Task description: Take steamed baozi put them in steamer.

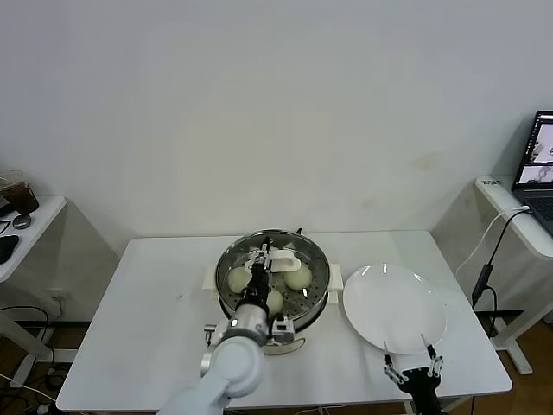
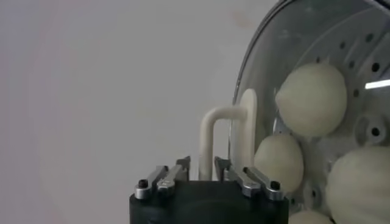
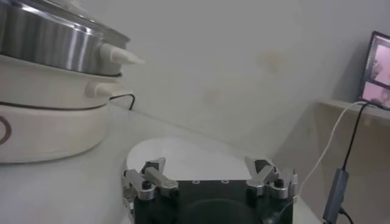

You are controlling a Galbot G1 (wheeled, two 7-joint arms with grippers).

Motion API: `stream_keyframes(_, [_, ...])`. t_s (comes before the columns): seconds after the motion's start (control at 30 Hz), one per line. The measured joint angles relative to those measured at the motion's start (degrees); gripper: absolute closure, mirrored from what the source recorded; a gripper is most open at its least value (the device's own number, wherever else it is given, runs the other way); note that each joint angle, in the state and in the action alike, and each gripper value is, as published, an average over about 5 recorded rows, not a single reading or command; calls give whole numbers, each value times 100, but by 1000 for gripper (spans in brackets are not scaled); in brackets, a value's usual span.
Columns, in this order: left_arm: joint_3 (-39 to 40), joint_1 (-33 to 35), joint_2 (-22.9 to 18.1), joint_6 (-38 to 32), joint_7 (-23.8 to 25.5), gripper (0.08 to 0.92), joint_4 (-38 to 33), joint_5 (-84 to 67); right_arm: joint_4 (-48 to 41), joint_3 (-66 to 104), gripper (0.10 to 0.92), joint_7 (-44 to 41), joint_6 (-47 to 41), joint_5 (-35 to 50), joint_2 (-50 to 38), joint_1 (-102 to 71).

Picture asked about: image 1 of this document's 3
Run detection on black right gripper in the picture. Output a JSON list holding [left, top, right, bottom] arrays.
[[383, 332, 445, 415]]

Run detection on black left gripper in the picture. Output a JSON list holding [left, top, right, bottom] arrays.
[[245, 236, 277, 303]]

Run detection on white steamed baozi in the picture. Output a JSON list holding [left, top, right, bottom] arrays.
[[227, 266, 251, 294], [265, 290, 285, 316], [283, 264, 313, 291]]

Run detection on stainless steel steamer basket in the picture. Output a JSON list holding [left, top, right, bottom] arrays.
[[214, 229, 333, 329]]

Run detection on white round plate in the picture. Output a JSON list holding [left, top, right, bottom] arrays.
[[343, 263, 448, 356]]

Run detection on cream electric cooking pot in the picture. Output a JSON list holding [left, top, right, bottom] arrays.
[[201, 264, 345, 356]]

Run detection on white side desk with laptop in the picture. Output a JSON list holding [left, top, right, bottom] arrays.
[[474, 176, 553, 376]]

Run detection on grey open laptop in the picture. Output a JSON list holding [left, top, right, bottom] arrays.
[[511, 111, 553, 238]]

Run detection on white side desk with cup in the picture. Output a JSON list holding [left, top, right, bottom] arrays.
[[0, 195, 68, 388]]

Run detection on plastic iced coffee cup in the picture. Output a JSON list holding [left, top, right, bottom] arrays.
[[0, 169, 41, 215]]

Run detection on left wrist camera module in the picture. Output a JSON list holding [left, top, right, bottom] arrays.
[[270, 317, 297, 345]]

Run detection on black cable with adapter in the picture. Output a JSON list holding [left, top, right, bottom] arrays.
[[471, 208, 531, 342]]

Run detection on white charging cable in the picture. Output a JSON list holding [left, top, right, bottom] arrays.
[[455, 206, 531, 274]]

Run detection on black floor cable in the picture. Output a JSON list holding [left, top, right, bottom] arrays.
[[0, 305, 56, 381]]

